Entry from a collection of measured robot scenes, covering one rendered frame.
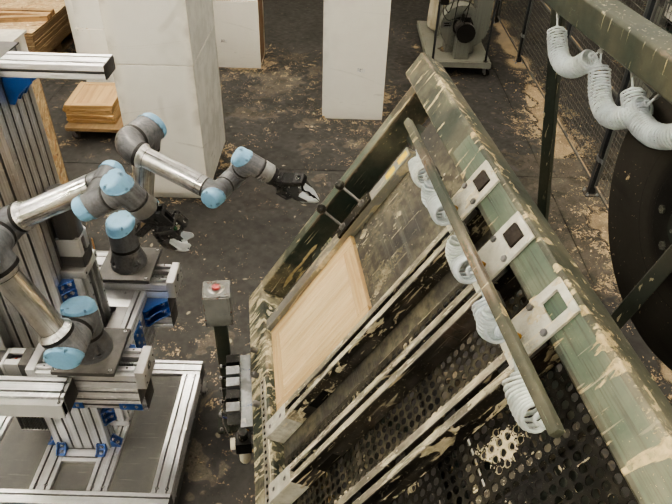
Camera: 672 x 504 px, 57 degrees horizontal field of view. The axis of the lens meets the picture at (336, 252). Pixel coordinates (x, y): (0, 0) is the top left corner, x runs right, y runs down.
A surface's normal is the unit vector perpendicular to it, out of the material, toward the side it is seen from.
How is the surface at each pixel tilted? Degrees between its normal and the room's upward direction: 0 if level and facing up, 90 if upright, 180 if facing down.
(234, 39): 90
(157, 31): 90
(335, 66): 90
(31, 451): 0
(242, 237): 0
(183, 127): 90
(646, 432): 57
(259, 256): 0
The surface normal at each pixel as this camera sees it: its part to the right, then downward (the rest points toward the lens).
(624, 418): -0.81, -0.38
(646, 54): -0.99, 0.06
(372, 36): -0.02, 0.62
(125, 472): 0.03, -0.78
